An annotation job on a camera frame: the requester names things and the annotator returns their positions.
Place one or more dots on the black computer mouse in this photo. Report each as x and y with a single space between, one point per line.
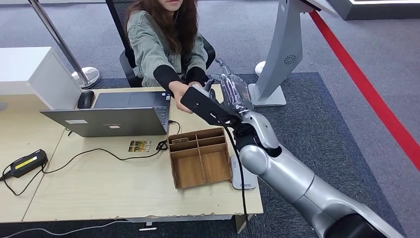
86 99

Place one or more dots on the chrome stanchion pole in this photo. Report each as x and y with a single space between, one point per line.
59 39

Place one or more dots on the black power adapter yellow label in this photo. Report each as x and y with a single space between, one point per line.
28 163

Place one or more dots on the white cabinet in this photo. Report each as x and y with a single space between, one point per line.
19 65

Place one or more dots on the round chrome stanchion base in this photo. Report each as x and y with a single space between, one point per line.
260 68

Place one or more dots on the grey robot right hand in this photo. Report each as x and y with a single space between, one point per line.
234 95

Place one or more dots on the clear plastic hand wrap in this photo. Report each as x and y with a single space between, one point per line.
238 93

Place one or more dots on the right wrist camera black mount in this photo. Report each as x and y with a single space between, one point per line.
205 106

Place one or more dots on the wooden desk leg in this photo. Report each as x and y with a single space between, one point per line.
242 225

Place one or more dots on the white display platform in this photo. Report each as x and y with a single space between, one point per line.
377 11

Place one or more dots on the black office chair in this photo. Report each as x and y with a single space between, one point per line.
129 74

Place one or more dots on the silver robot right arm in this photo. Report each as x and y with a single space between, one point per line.
288 177

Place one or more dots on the grey kiosk stand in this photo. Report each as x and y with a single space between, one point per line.
285 49

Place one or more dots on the green yellow picture card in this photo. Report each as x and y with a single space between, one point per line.
139 147

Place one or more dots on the grey laptop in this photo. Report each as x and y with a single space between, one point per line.
108 123

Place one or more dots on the person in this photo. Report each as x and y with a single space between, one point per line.
147 42

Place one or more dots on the person's right hand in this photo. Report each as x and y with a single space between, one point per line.
179 92

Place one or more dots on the wooden organizer box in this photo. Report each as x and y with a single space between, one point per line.
193 167

